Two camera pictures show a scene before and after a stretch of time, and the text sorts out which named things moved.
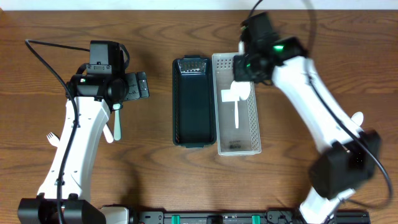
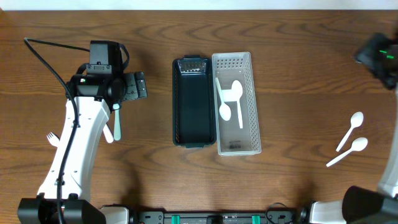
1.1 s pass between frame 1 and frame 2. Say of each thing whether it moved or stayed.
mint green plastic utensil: stayed
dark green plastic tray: stayed
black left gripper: stayed
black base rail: stayed
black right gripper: moved
